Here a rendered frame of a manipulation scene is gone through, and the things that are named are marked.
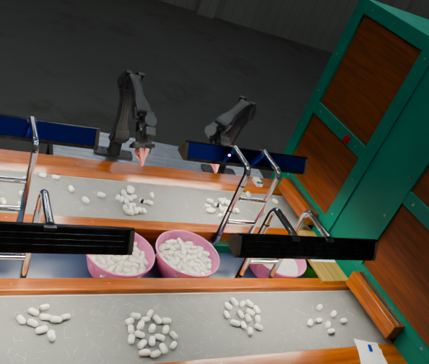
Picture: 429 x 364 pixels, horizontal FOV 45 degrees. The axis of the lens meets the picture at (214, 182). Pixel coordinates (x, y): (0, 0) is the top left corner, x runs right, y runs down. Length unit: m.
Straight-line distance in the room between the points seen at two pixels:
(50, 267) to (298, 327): 0.95
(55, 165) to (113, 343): 0.92
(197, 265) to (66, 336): 0.64
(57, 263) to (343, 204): 1.27
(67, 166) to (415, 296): 1.52
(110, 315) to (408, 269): 1.16
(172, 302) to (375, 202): 0.98
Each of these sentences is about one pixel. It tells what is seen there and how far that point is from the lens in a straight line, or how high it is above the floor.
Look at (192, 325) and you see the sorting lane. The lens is 1.86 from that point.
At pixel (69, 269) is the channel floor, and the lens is 1.99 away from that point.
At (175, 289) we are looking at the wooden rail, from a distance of 1.92.
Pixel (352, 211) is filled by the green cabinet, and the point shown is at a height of 1.00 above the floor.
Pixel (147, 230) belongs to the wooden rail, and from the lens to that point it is 2.13.
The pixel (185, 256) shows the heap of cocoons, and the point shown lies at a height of 0.74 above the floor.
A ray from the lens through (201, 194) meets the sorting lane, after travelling 2.51.
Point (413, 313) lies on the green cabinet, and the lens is 2.21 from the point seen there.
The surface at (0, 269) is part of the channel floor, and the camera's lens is 1.94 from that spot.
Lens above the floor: 2.03
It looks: 29 degrees down
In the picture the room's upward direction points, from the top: 24 degrees clockwise
